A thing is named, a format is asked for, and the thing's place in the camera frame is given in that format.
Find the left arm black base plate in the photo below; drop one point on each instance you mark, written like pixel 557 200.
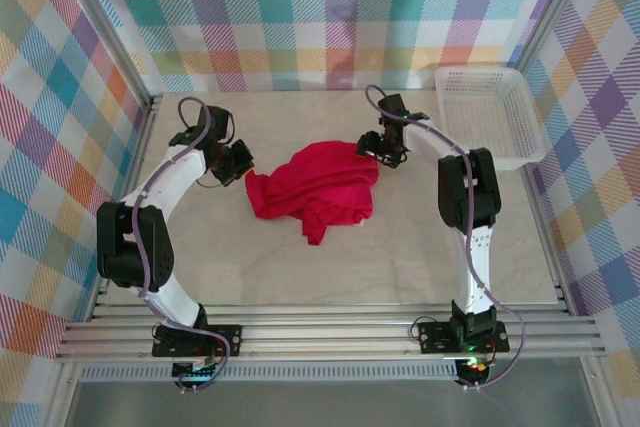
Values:
pixel 227 337

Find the red t-shirt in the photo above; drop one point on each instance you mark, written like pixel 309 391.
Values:
pixel 320 182

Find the aluminium side rail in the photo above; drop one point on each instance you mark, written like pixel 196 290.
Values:
pixel 134 172
pixel 551 247

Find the aluminium frame leg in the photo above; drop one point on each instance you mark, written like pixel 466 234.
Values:
pixel 62 397
pixel 602 397

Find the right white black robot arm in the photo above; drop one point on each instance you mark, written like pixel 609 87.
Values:
pixel 470 197

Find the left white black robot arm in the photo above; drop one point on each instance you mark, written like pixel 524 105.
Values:
pixel 170 182

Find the white plastic basket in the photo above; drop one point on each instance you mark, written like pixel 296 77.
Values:
pixel 490 162

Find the aluminium upright post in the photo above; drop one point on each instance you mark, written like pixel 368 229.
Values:
pixel 551 7
pixel 120 37

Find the aluminium mounting rail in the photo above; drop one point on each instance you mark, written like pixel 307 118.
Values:
pixel 325 334

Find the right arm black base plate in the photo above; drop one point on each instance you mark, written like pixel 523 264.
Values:
pixel 432 337

